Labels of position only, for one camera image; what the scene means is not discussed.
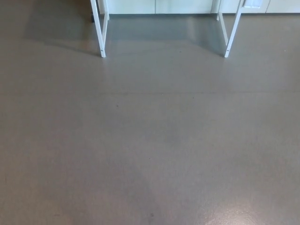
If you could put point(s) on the white desk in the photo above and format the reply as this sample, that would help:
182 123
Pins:
102 47

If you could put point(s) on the small black floor object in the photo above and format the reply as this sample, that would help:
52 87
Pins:
92 17

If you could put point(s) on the white cabinet fronts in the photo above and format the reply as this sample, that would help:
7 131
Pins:
182 5

